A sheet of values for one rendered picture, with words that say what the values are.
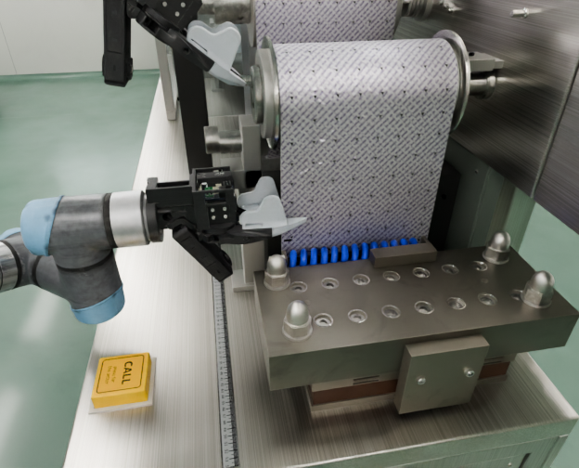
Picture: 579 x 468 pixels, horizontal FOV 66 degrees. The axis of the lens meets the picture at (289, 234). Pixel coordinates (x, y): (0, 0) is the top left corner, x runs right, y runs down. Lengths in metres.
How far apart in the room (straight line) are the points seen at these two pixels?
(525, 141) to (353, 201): 0.24
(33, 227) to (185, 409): 0.30
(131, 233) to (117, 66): 0.20
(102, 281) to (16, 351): 1.57
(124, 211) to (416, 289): 0.40
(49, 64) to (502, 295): 6.20
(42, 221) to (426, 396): 0.53
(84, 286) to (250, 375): 0.26
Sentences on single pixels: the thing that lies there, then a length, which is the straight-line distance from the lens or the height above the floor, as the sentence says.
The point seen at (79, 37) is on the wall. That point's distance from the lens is 6.35.
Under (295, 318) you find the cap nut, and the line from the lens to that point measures 0.52.
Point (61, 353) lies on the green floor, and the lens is 2.12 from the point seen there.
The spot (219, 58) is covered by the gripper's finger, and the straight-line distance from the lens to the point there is 0.59.
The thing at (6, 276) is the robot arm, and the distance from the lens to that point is 0.74.
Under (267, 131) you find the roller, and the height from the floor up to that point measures 1.22.
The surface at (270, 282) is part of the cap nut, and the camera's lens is 0.60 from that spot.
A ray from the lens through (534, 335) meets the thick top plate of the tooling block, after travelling 0.67.
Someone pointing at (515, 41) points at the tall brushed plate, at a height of 1.31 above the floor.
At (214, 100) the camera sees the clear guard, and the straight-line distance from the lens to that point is 1.64.
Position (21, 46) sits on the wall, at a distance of 6.55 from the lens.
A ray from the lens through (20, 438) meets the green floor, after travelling 1.91.
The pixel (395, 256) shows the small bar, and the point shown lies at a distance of 0.66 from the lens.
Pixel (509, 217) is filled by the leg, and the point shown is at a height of 0.96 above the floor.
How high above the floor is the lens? 1.42
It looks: 33 degrees down
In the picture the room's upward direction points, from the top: straight up
